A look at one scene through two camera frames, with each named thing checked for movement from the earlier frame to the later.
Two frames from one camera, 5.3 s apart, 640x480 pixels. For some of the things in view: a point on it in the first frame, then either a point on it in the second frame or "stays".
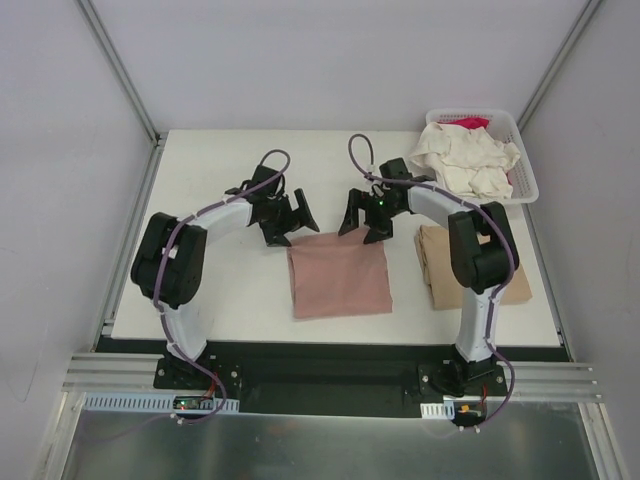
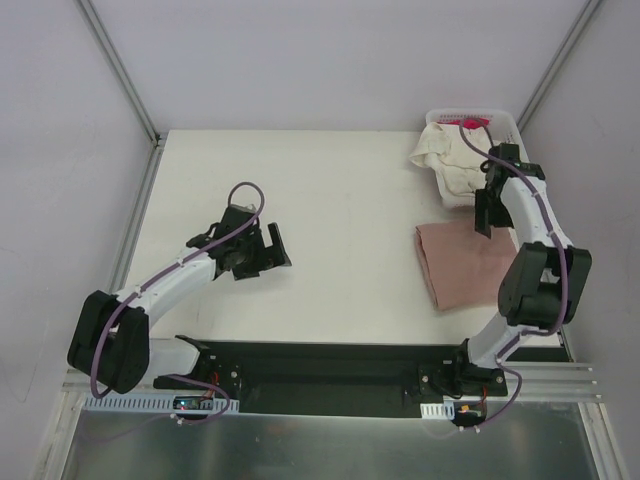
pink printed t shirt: x=334 y=275 → x=464 y=267
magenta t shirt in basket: x=467 y=122 stays
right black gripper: x=371 y=213 → x=486 y=208
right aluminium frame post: x=557 y=63 stays
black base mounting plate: x=333 y=377 stays
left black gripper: x=286 y=217 → x=267 y=251
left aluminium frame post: x=119 y=69 stays
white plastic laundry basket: x=521 y=175 stays
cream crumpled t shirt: x=468 y=160 stays
